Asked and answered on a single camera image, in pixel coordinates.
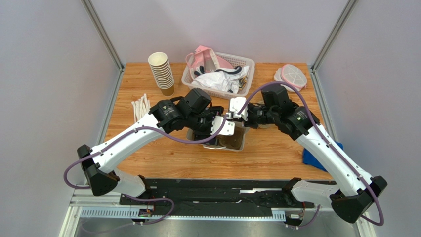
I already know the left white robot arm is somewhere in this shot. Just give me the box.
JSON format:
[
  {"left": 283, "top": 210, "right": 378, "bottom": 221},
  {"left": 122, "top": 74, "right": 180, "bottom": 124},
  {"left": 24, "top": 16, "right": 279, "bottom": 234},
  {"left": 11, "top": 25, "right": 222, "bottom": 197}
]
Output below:
[{"left": 78, "top": 89, "right": 229, "bottom": 197}]

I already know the white plastic basket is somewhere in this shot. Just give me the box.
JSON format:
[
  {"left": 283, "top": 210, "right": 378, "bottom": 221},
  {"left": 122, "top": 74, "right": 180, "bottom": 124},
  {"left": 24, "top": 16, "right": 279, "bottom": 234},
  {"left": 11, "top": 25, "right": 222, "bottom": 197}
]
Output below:
[{"left": 181, "top": 52, "right": 255, "bottom": 99}]

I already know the pile of wrapped straws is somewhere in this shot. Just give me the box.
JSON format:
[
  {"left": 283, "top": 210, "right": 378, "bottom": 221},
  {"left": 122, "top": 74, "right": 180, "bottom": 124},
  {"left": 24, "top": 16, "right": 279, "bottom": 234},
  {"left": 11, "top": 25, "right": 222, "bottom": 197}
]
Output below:
[{"left": 131, "top": 93, "right": 151, "bottom": 122}]

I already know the pink plastic bag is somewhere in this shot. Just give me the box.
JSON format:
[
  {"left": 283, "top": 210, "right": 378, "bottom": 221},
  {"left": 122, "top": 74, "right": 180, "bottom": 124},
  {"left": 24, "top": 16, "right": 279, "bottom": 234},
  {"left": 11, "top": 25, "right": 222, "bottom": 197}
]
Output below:
[{"left": 185, "top": 45, "right": 233, "bottom": 76}]

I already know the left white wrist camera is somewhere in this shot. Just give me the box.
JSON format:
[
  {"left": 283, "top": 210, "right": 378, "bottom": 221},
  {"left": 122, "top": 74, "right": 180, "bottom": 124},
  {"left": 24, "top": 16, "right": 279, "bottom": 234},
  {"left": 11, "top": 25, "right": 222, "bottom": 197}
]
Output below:
[{"left": 210, "top": 116, "right": 235, "bottom": 136}]

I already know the white crumpled plastic bag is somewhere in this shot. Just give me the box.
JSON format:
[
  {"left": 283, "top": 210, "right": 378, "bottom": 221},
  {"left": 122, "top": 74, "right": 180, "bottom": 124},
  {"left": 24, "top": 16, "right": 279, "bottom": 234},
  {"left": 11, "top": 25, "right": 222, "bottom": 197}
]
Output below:
[{"left": 191, "top": 66, "right": 250, "bottom": 94}]

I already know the paper bag with handles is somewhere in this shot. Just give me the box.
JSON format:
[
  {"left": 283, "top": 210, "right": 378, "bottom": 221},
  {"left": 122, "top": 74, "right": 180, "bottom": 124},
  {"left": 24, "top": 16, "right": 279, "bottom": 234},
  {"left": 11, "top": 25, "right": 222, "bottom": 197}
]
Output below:
[{"left": 200, "top": 122, "right": 250, "bottom": 152}]

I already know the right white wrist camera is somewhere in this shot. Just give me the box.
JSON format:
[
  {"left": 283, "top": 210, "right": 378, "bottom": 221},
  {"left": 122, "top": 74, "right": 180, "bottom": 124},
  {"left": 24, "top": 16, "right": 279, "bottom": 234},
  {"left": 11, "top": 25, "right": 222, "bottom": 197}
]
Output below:
[{"left": 227, "top": 97, "right": 248, "bottom": 121}]

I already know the stack of paper cups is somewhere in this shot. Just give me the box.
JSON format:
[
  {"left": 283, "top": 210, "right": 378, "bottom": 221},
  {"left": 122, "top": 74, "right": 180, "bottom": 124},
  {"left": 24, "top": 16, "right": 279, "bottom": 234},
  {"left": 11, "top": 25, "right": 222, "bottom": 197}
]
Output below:
[{"left": 148, "top": 52, "right": 174, "bottom": 96}]

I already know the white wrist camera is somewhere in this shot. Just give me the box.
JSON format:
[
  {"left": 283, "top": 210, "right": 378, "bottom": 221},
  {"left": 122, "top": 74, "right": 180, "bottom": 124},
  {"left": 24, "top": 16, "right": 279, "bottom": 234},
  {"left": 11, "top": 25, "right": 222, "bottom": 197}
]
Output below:
[
  {"left": 227, "top": 97, "right": 248, "bottom": 121},
  {"left": 210, "top": 116, "right": 235, "bottom": 136}
]

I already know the blue cloth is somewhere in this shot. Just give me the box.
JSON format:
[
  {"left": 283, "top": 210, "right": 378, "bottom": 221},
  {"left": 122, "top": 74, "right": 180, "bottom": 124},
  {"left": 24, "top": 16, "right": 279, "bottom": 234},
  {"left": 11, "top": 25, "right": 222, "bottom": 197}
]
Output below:
[{"left": 300, "top": 139, "right": 346, "bottom": 175}]

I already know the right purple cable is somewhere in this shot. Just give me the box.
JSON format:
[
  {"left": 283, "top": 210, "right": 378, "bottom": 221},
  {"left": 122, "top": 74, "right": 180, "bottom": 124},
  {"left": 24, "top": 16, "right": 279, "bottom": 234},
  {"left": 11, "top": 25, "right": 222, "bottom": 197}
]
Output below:
[{"left": 237, "top": 81, "right": 385, "bottom": 229}]

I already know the purple cable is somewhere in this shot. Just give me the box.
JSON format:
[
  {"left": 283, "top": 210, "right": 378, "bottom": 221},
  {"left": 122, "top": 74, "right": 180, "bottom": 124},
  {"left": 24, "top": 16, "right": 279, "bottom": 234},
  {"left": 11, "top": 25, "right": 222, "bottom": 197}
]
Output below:
[
  {"left": 63, "top": 113, "right": 228, "bottom": 226},
  {"left": 237, "top": 81, "right": 385, "bottom": 229}
]

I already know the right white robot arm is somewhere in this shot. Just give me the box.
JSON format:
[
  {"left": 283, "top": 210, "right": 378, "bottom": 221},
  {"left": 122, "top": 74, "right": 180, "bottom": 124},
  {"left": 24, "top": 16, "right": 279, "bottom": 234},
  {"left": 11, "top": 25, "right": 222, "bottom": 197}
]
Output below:
[{"left": 230, "top": 82, "right": 387, "bottom": 226}]

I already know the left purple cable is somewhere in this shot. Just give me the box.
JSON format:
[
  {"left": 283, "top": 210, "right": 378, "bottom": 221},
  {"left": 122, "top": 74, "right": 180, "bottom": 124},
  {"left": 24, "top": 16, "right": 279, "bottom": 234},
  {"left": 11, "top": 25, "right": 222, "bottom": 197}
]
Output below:
[{"left": 63, "top": 113, "right": 228, "bottom": 226}]

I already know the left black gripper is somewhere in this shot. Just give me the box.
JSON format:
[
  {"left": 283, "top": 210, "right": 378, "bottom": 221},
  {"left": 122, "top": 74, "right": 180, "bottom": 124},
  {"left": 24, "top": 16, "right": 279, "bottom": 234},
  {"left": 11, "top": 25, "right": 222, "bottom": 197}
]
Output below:
[{"left": 186, "top": 106, "right": 223, "bottom": 145}]

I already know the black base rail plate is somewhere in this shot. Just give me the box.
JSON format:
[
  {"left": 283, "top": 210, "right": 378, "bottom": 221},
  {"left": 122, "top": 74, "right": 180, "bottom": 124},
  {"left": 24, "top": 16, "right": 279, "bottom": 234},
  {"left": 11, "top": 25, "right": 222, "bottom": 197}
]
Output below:
[{"left": 117, "top": 178, "right": 316, "bottom": 217}]

